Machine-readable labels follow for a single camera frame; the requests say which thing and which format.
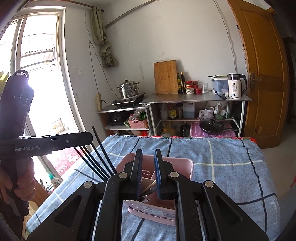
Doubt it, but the steel chopstick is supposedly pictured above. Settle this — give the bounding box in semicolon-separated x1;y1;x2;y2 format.
139;179;156;200

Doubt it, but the black induction cooker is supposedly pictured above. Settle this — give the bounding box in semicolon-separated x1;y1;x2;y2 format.
111;92;145;108

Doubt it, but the steel steamer pot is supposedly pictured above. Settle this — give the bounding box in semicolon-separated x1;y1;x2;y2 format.
117;79;139;98

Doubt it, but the pink plastic utensil basket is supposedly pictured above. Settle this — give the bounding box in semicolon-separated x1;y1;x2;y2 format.
115;153;194;226

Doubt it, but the red lidded jar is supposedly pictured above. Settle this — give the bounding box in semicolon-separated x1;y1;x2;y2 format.
185;81;194;94

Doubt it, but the white electric kettle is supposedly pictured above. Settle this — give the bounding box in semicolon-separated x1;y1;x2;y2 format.
227;74;247;99

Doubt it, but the blue liquid plastic jug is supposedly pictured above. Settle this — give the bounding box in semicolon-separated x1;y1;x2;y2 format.
183;102;195;119

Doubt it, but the metal kitchen shelf table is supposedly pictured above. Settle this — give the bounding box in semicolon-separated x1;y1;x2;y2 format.
140;92;252;137

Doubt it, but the dark sauce bottle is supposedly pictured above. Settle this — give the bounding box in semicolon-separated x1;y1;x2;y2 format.
180;72;186;93

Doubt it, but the hanging beige curtain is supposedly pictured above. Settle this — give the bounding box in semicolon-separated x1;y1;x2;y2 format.
91;7;118;68

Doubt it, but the clear plastic storage box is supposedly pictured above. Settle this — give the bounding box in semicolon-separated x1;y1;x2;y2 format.
208;75;229;94

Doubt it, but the left human hand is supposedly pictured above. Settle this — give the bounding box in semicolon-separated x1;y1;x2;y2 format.
1;158;36;204

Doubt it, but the black chopstick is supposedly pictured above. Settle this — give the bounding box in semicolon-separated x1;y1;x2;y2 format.
74;147;105;181
79;146;109;181
91;142;113;176
91;126;117;175

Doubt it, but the blue checked tablecloth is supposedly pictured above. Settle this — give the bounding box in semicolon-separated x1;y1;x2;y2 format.
26;135;281;240

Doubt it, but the pink storage basket small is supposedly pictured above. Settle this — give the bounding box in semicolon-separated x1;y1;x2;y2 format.
128;119;149;129

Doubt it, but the clear drinking glass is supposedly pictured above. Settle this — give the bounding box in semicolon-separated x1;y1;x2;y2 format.
202;83;208;93

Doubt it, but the green capped detergent bottle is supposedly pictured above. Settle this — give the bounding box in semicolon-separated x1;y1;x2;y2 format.
49;174;62;189

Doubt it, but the wooden cutting board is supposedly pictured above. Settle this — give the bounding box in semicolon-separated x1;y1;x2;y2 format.
154;60;178;94

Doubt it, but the black frying pan with lid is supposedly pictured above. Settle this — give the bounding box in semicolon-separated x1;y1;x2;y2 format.
199;118;238;134

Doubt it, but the low metal stove stand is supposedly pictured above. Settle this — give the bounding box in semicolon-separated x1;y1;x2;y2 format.
98;104;153;136

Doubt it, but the wooden door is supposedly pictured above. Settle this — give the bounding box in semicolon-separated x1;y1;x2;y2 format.
228;1;290;149

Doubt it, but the red floor mat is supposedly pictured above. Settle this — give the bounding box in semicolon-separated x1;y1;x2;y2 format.
50;148;80;176

